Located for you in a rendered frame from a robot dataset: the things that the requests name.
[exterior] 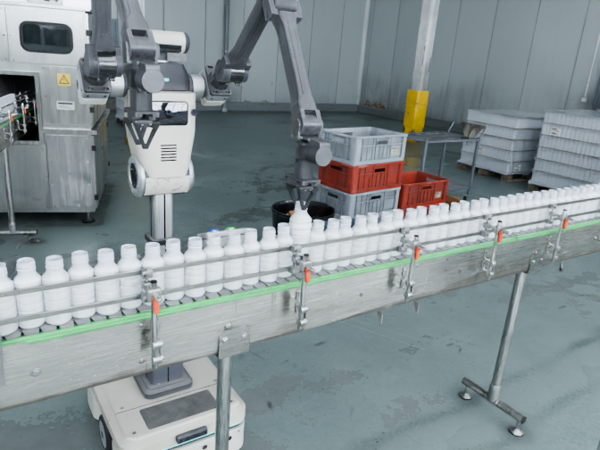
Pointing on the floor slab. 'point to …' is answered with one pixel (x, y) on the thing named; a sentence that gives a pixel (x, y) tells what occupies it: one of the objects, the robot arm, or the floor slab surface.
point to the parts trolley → (445, 151)
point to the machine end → (52, 109)
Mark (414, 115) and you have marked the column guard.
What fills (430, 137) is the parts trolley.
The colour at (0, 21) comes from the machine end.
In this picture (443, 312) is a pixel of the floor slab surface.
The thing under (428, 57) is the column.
